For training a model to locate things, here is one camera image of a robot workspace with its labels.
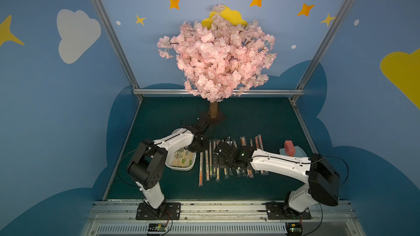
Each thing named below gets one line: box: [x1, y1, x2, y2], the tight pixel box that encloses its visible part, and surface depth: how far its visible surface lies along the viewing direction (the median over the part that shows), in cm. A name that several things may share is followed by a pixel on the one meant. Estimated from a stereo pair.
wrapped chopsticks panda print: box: [172, 145, 188, 168], surface depth 92 cm
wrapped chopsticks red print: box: [198, 151, 204, 187], surface depth 88 cm
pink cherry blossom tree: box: [156, 3, 277, 120], surface depth 69 cm
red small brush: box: [284, 139, 296, 157], surface depth 96 cm
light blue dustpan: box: [279, 145, 308, 158], surface depth 96 cm
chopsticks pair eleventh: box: [205, 150, 210, 181], surface depth 88 cm
